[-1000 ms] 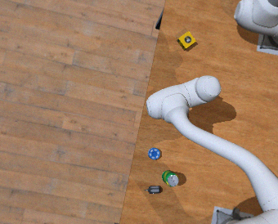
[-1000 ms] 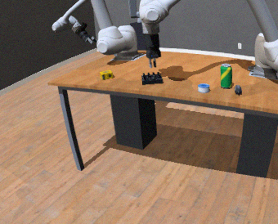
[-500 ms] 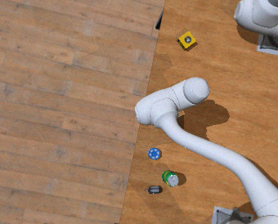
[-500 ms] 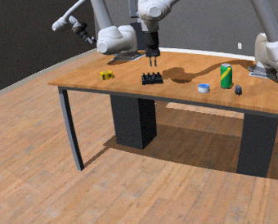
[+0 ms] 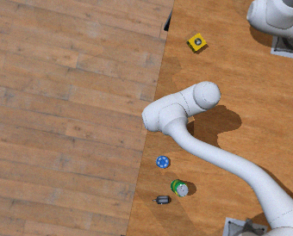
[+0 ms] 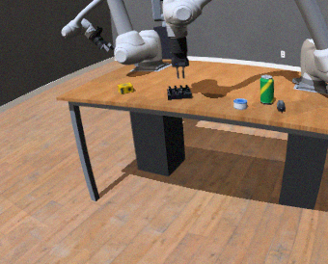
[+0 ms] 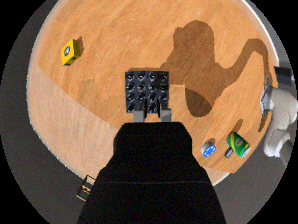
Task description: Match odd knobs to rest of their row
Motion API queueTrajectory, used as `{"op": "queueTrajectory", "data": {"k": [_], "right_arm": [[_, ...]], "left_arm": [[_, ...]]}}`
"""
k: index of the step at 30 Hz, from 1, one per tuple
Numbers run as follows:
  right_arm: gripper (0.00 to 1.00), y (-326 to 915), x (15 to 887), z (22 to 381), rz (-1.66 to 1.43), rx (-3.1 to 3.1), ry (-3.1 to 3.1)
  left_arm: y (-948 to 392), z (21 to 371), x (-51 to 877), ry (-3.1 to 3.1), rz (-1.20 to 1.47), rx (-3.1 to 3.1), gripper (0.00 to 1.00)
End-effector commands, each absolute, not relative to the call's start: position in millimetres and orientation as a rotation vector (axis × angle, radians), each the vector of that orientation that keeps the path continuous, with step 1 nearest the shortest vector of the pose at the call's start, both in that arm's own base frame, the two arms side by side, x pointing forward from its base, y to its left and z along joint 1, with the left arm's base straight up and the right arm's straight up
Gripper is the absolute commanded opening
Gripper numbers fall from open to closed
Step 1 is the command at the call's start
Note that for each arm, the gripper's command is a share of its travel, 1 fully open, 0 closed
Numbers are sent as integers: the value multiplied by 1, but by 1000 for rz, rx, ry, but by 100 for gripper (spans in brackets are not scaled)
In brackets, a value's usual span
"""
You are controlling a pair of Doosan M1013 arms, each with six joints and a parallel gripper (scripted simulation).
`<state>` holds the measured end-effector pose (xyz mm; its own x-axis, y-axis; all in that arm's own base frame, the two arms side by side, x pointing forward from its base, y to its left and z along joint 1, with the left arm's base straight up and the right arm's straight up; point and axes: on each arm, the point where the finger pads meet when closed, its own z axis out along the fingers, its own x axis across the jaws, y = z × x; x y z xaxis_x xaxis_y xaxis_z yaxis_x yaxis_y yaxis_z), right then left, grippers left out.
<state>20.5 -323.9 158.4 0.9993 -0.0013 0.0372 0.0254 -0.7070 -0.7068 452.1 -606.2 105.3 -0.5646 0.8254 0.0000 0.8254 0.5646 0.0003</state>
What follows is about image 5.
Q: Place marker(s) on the green drink can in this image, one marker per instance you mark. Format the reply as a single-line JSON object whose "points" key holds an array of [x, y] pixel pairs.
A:
{"points": [[179, 188]]}

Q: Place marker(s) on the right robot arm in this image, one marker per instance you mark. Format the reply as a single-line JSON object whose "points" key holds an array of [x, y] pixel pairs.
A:
{"points": [[274, 17]]}

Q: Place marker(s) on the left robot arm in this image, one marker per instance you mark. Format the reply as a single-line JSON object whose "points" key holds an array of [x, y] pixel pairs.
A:
{"points": [[170, 114]]}

